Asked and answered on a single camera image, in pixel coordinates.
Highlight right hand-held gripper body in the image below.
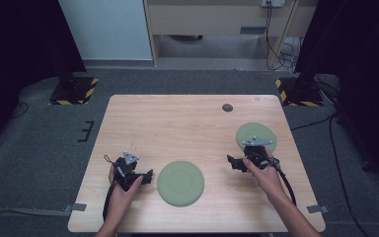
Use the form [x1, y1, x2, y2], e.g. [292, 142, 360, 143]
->
[242, 135, 280, 169]

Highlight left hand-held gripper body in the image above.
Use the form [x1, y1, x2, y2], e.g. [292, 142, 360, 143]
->
[112, 151, 143, 193]

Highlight green plate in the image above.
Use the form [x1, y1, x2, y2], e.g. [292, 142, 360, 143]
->
[156, 160, 205, 208]
[235, 121, 278, 154]

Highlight person's left hand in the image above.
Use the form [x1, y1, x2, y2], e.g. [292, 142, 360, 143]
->
[107, 165, 144, 212]

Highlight person's right hand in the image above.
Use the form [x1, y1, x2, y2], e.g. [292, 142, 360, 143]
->
[242, 146, 286, 199]

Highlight grey tape piece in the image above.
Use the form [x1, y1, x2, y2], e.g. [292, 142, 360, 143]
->
[306, 204, 330, 214]
[63, 202, 88, 213]

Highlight black stand base hazard striped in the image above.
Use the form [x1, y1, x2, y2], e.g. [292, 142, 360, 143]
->
[274, 76, 325, 108]
[48, 76, 100, 107]

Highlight grey desk label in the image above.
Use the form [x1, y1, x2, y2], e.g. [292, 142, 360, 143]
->
[239, 26, 267, 36]

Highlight white partition panel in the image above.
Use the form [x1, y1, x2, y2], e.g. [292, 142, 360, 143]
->
[58, 0, 154, 61]

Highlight dark curtain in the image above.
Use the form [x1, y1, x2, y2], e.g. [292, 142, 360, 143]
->
[294, 0, 379, 197]
[0, 0, 88, 151]

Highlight grey power strip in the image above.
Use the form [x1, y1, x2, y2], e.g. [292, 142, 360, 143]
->
[261, 0, 286, 8]

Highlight thick black gripper cable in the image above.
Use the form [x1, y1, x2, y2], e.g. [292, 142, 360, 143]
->
[269, 159, 298, 207]

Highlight black floor cable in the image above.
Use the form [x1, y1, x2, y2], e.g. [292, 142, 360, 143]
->
[329, 116, 365, 237]
[290, 113, 339, 131]
[9, 101, 30, 120]

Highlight white cable bundle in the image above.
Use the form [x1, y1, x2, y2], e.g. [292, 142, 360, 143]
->
[279, 37, 303, 77]

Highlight black power cable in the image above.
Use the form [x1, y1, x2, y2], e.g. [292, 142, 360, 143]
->
[264, 2, 298, 72]

